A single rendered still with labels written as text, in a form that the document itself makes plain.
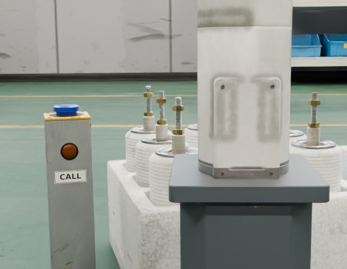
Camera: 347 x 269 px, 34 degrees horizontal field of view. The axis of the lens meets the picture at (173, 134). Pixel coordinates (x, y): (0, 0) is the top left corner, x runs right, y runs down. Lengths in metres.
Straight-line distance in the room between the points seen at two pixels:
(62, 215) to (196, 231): 0.41
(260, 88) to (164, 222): 0.38
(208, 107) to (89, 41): 5.65
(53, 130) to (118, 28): 5.26
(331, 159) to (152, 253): 0.33
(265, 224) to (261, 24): 0.18
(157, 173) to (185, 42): 5.21
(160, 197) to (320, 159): 0.27
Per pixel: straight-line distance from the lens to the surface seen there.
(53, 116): 0.91
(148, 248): 0.87
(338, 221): 0.97
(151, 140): 1.03
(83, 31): 6.19
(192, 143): 1.14
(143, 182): 1.01
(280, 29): 0.55
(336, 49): 5.49
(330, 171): 0.98
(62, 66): 6.25
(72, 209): 0.92
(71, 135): 0.90
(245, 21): 0.53
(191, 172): 0.57
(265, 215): 0.54
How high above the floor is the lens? 0.43
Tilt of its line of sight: 9 degrees down
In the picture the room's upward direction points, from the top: 1 degrees counter-clockwise
